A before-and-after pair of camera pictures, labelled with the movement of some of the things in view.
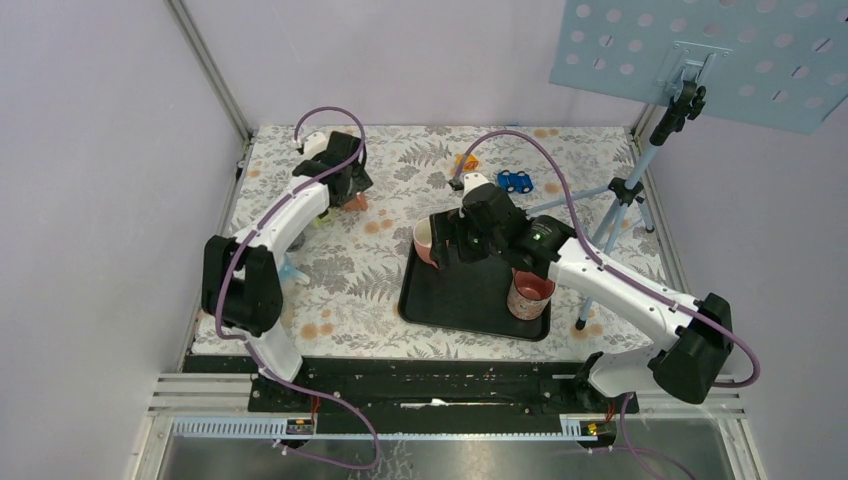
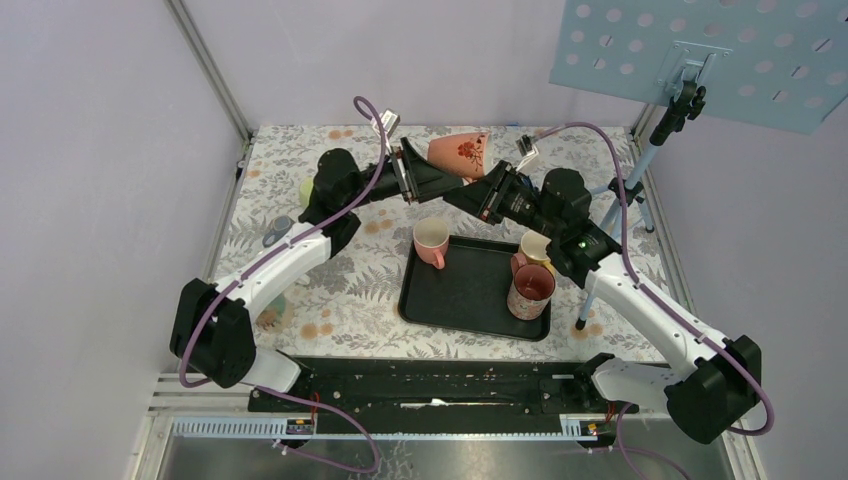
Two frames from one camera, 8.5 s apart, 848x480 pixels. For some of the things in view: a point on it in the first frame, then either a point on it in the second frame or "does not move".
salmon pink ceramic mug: [422, 241] does not move
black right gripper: [449, 225] -> [487, 197]
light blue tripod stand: [687, 101] does not move
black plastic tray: [469, 295] does not move
